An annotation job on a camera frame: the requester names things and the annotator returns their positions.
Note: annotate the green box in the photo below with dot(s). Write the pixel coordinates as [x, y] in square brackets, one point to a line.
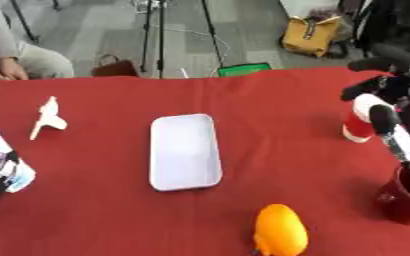
[243, 69]

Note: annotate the black chair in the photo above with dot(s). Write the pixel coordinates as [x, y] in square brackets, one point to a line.
[398, 20]

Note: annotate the red and white can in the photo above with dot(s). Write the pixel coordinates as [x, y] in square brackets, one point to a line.
[359, 124]

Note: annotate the cream toy airplane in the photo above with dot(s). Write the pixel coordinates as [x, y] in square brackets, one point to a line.
[50, 116]

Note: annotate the yellow bag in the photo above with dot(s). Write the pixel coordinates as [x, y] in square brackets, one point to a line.
[309, 35]

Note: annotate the person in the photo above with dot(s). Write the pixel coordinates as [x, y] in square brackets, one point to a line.
[39, 61]

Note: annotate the black tripod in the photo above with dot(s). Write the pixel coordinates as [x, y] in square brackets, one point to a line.
[160, 36]
[25, 21]

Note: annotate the orange toy fruit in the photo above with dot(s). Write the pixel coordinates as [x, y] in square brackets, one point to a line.
[281, 231]

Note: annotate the white rectangular box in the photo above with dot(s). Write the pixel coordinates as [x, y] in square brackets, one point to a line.
[185, 153]

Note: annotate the dark red cup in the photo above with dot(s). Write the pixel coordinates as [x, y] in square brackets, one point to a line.
[404, 200]

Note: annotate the brown bag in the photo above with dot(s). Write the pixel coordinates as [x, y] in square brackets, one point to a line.
[115, 69]

